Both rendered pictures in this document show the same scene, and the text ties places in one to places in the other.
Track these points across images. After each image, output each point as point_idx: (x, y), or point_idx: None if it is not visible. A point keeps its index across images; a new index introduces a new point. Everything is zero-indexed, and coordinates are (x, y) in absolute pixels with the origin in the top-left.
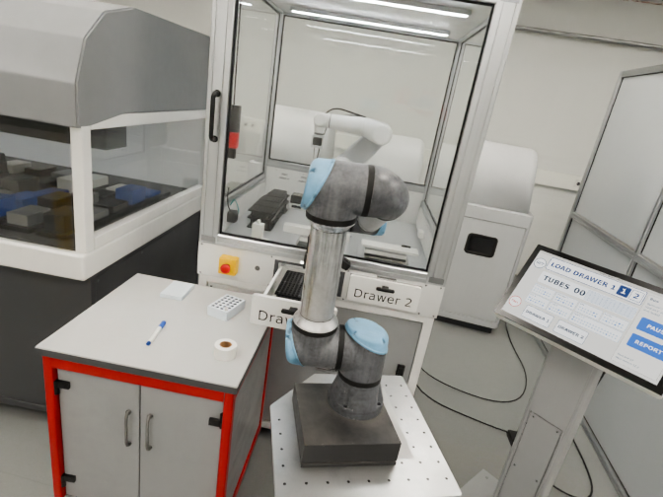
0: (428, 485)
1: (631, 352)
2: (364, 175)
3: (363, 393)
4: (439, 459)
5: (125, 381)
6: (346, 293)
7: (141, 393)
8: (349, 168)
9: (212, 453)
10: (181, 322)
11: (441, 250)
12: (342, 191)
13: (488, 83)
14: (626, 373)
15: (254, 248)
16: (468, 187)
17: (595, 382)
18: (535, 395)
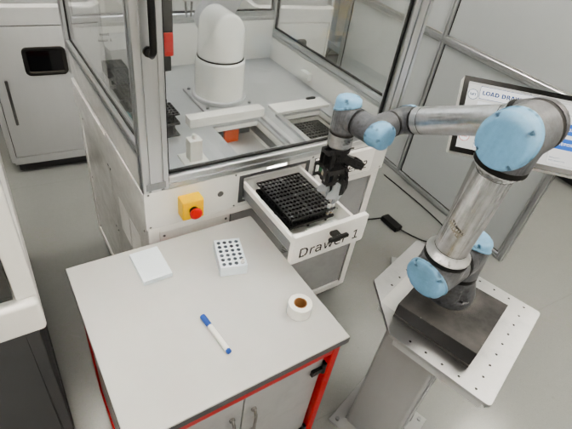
0: (523, 320)
1: (557, 152)
2: (560, 118)
3: (474, 285)
4: (506, 295)
5: (237, 401)
6: None
7: (246, 398)
8: (549, 116)
9: (307, 392)
10: (214, 304)
11: (391, 105)
12: (549, 145)
13: None
14: (557, 169)
15: (215, 175)
16: (420, 37)
17: None
18: None
